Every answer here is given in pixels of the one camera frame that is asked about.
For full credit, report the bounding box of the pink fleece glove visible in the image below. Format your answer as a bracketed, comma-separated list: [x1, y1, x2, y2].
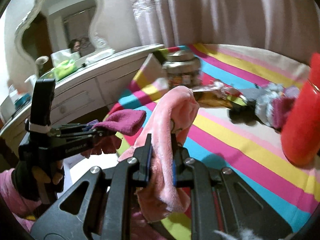
[118, 86, 200, 223]

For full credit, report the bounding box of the grey striped sock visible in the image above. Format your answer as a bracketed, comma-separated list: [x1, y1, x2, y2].
[240, 87, 266, 103]

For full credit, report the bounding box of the orange mesh sponge bag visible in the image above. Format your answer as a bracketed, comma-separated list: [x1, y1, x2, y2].
[194, 92, 233, 108]

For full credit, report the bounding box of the light blue fuzzy glove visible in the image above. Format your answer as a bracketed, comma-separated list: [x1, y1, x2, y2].
[255, 83, 284, 127]

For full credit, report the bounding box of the purple patterned knit mitten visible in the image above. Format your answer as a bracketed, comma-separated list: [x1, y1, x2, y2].
[271, 86, 300, 129]

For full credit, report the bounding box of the white dresser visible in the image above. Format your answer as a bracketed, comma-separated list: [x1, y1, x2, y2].
[0, 43, 164, 156]

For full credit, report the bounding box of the red plastic pitcher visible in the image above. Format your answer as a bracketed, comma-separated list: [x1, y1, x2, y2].
[281, 53, 319, 166]

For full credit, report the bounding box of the metal lidded snack jar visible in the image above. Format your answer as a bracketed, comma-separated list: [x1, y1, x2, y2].
[163, 50, 201, 89]

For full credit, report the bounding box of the beige curtain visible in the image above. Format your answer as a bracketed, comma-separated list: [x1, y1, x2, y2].
[130, 0, 319, 63]

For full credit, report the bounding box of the striped colourful tablecloth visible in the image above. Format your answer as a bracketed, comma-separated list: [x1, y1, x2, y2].
[102, 43, 320, 240]

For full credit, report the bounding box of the green tissue pack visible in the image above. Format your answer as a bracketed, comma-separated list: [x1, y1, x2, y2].
[50, 49, 80, 81]

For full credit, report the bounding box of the ornate white mirror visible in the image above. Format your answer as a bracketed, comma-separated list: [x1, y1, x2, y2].
[15, 0, 114, 64]

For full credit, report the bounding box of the phone on left gripper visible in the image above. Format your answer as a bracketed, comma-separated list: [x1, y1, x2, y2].
[28, 79, 56, 134]

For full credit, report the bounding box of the magenta knit fingerless glove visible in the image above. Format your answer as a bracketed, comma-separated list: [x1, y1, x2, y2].
[81, 109, 147, 158]

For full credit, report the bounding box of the white small dispenser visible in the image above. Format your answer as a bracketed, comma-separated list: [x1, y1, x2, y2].
[24, 74, 37, 95]

